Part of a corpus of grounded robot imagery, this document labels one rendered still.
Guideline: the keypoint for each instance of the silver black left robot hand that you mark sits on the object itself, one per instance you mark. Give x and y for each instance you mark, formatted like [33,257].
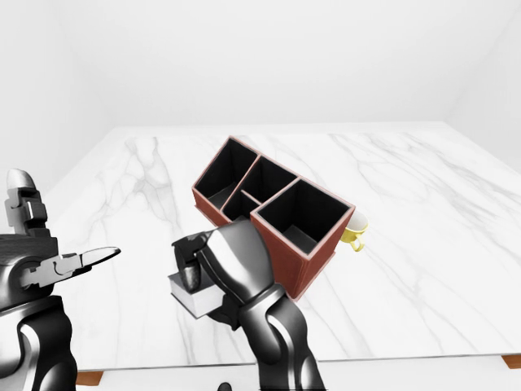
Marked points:
[28,252]

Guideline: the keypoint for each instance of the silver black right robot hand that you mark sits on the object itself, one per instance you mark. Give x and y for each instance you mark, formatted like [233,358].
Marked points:
[236,256]

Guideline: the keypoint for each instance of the grey book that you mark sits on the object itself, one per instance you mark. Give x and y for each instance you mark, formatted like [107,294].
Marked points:
[195,295]

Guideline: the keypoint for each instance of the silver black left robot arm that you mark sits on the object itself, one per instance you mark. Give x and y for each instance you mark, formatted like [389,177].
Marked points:
[36,346]

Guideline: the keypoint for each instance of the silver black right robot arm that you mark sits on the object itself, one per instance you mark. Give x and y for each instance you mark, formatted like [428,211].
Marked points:
[281,342]

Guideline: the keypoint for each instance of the red-brown desk caddy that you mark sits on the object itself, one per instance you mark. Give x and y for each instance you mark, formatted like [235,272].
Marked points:
[281,212]

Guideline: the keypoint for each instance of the yellow mug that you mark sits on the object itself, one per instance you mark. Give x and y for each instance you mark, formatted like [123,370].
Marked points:
[355,233]

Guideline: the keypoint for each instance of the small dark shape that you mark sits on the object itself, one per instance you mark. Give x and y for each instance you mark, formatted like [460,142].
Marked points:
[224,386]

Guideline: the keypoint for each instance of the brown wooden table leg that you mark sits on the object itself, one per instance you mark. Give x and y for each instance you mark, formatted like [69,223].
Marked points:
[88,377]
[511,361]

